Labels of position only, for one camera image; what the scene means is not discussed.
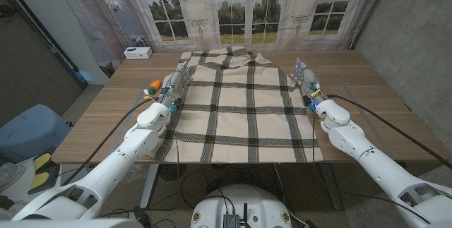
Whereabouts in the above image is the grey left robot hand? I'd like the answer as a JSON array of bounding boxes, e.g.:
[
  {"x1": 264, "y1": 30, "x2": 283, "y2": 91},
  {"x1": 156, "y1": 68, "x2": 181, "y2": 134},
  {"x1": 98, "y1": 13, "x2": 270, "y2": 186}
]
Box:
[{"x1": 157, "y1": 61, "x2": 194, "y2": 113}]

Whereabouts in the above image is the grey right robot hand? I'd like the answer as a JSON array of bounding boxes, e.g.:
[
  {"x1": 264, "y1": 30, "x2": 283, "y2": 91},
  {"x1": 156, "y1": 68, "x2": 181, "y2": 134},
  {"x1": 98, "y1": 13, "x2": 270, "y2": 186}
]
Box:
[{"x1": 290, "y1": 57, "x2": 329, "y2": 112}]

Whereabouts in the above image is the cream plaid scarf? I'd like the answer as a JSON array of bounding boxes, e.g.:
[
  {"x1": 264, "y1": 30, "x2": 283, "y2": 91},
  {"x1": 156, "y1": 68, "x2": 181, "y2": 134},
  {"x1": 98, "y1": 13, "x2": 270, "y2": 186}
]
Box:
[{"x1": 148, "y1": 46, "x2": 324, "y2": 164}]

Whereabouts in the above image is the orange toy carrot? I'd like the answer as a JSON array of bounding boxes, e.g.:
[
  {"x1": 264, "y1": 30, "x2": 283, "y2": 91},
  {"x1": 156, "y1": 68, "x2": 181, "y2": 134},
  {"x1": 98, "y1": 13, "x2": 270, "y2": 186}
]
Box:
[{"x1": 147, "y1": 79, "x2": 162, "y2": 96}]

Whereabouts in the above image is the white power strip box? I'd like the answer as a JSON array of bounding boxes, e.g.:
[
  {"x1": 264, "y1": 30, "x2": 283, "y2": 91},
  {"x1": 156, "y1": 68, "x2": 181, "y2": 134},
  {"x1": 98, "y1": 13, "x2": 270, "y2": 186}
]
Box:
[{"x1": 123, "y1": 46, "x2": 153, "y2": 60}]

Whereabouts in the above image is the small black floor fan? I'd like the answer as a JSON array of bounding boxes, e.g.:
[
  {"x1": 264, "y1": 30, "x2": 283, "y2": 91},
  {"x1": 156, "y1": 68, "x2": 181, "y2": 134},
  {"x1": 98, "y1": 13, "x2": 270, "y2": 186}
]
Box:
[{"x1": 157, "y1": 163, "x2": 187, "y2": 182}]

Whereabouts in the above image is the white table leg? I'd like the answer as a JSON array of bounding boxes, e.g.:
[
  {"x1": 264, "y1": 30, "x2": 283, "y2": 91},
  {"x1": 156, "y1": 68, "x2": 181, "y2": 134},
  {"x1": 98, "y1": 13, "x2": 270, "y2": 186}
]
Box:
[{"x1": 140, "y1": 163, "x2": 160, "y2": 210}]

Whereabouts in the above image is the grey table leg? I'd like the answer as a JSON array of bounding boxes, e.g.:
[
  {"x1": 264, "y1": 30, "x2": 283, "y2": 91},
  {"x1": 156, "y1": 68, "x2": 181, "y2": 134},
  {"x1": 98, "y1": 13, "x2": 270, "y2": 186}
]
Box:
[{"x1": 319, "y1": 162, "x2": 343, "y2": 210}]

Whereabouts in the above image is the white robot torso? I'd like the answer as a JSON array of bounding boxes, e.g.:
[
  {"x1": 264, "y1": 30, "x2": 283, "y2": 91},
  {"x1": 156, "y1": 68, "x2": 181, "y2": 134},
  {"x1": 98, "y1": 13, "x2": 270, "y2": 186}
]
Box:
[{"x1": 190, "y1": 184, "x2": 293, "y2": 228}]

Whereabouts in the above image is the grey box with antenna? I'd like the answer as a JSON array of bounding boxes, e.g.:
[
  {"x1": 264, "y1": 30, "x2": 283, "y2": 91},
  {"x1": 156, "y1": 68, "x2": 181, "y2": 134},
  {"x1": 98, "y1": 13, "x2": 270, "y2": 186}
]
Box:
[{"x1": 222, "y1": 203, "x2": 252, "y2": 228}]

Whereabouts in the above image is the black pedal with yellow pads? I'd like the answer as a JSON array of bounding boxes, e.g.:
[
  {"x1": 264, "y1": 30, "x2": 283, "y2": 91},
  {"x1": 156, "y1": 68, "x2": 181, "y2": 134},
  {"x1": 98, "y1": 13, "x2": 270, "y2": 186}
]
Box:
[{"x1": 27, "y1": 152, "x2": 61, "y2": 196}]

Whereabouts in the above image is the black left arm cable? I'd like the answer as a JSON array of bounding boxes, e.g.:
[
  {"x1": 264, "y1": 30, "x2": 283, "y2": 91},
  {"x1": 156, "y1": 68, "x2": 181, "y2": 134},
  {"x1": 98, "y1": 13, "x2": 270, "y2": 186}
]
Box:
[{"x1": 61, "y1": 97, "x2": 158, "y2": 186}]

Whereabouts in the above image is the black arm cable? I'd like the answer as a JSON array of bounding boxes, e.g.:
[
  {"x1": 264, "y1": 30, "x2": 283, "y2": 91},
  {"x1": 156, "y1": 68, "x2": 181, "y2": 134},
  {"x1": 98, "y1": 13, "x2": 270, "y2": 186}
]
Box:
[
  {"x1": 326, "y1": 93, "x2": 452, "y2": 171},
  {"x1": 61, "y1": 97, "x2": 158, "y2": 186}
]

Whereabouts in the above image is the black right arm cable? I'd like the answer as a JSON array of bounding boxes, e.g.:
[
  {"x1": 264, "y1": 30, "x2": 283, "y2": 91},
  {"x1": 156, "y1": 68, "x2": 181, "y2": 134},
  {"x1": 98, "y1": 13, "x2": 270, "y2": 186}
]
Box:
[{"x1": 326, "y1": 93, "x2": 452, "y2": 171}]

